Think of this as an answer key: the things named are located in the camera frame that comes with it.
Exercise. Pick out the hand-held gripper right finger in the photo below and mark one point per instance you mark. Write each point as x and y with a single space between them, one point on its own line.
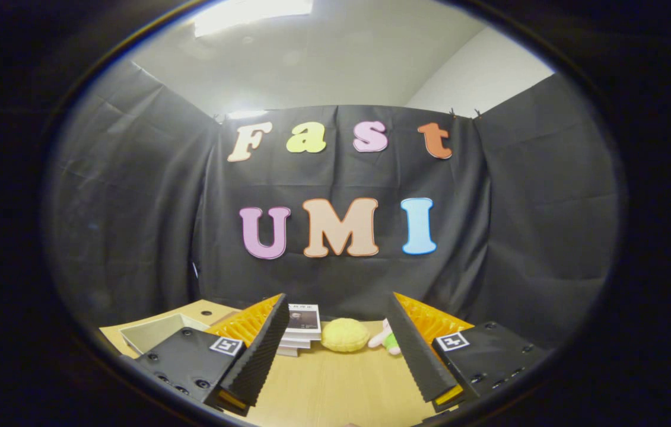
415 350

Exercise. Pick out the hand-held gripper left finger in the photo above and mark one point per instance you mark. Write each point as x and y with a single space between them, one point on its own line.
261 356

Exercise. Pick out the beige fabric storage box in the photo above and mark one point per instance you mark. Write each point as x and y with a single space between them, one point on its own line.
151 333

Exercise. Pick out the thick patterned cover book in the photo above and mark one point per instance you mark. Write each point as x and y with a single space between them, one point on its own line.
288 352

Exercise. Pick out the pink and green plush toy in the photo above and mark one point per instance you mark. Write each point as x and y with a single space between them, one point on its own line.
387 341

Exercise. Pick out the plain white book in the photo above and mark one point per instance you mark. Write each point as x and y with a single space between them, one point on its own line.
296 344

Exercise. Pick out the white book with portrait cover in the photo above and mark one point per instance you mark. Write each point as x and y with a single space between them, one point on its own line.
305 323

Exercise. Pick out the yellow plush toy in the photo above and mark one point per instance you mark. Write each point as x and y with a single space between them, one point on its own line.
345 335

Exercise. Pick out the black backdrop cloth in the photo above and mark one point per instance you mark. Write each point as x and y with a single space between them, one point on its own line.
133 207

